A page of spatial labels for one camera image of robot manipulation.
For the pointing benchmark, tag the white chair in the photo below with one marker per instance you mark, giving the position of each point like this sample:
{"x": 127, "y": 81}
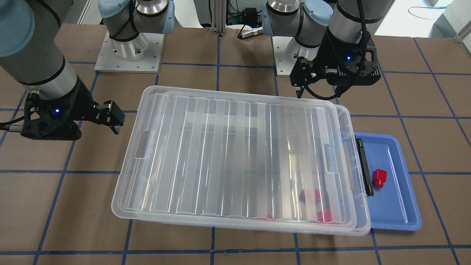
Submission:
{"x": 186, "y": 14}

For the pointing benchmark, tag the blue plastic tray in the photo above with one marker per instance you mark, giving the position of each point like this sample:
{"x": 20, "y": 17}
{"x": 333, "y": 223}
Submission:
{"x": 394, "y": 206}

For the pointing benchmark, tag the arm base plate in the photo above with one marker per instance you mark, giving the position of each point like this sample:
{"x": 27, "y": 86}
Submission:
{"x": 286, "y": 50}
{"x": 141, "y": 55}

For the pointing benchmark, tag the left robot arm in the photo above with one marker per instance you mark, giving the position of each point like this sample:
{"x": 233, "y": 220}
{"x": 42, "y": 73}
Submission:
{"x": 348, "y": 20}

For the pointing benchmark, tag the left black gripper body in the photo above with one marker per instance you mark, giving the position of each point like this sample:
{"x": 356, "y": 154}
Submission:
{"x": 328, "y": 52}

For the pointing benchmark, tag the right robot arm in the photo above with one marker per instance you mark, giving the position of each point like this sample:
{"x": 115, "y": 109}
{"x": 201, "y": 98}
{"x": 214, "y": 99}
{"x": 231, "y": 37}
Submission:
{"x": 29, "y": 27}

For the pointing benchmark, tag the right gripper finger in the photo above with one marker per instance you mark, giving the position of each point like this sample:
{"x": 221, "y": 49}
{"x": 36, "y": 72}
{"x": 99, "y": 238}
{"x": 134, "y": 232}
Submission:
{"x": 110, "y": 115}

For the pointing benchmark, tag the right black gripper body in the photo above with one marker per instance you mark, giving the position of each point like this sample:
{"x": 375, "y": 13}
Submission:
{"x": 81, "y": 104}

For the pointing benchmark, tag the clear plastic storage box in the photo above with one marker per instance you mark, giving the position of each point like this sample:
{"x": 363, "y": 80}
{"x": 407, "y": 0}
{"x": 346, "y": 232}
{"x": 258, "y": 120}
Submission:
{"x": 362, "y": 206}

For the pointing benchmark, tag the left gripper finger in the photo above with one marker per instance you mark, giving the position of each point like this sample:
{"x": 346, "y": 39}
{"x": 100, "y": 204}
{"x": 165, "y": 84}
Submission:
{"x": 300, "y": 88}

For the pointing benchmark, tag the red block front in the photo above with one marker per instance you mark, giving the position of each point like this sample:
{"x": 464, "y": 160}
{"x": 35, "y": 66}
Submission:
{"x": 324, "y": 216}

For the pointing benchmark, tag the red block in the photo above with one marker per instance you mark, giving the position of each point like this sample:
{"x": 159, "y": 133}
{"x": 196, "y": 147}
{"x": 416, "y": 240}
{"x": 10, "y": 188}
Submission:
{"x": 324, "y": 216}
{"x": 312, "y": 196}
{"x": 379, "y": 177}

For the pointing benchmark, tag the clear plastic box lid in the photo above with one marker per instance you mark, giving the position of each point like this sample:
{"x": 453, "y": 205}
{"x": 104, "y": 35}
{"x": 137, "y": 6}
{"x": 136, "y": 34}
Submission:
{"x": 235, "y": 158}

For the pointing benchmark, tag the black box latch handle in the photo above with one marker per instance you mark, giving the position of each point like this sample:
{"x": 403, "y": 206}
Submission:
{"x": 364, "y": 168}

